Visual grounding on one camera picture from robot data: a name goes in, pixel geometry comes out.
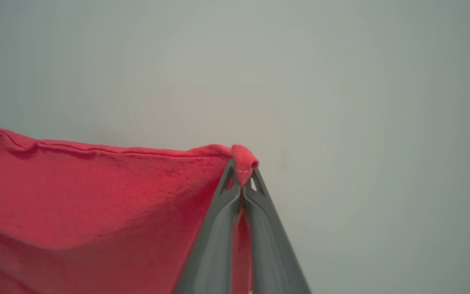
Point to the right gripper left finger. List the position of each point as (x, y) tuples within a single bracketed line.
[(212, 253)]

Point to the white partition panel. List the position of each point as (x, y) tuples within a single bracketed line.
[(341, 81)]

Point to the red and white shirt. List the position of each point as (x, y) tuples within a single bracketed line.
[(96, 204)]

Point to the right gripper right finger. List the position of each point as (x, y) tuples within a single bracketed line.
[(271, 261)]

